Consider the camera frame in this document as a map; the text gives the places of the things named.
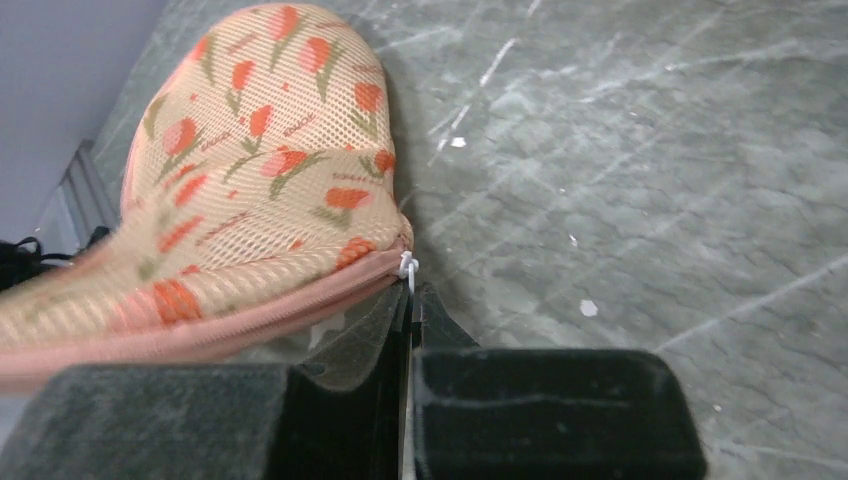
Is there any white zipper pull tie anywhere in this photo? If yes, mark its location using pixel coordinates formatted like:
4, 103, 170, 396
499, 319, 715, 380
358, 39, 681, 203
398, 250, 419, 296

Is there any floral mesh laundry bag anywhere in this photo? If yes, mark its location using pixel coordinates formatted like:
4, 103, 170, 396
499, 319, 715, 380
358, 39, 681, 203
1, 3, 413, 392

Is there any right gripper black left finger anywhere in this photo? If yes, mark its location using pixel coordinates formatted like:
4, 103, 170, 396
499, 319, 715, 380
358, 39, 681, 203
1, 284, 408, 479

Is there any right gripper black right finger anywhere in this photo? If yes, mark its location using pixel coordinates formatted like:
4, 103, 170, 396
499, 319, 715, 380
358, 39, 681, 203
411, 283, 708, 479

